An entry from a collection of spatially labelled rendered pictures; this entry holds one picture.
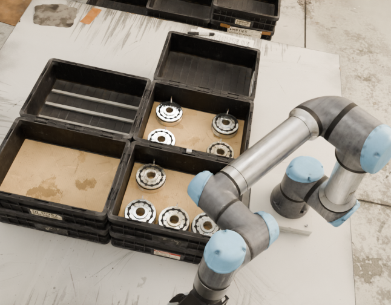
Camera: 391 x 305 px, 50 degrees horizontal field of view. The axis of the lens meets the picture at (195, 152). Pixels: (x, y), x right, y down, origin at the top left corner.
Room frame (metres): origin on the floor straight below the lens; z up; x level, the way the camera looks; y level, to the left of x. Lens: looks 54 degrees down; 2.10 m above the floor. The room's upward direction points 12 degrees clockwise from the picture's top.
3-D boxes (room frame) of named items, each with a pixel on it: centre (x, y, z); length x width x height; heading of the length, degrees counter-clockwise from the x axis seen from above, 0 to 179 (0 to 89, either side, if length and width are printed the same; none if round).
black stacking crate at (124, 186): (0.68, 0.02, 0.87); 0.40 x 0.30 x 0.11; 90
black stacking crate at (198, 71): (1.28, 0.02, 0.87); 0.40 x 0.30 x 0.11; 90
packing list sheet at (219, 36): (1.66, -0.02, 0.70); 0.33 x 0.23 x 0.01; 91
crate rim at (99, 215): (0.68, 0.42, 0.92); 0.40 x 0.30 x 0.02; 90
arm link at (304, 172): (0.85, -0.39, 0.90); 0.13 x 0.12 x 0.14; 51
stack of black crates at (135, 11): (2.28, 0.68, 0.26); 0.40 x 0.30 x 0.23; 91
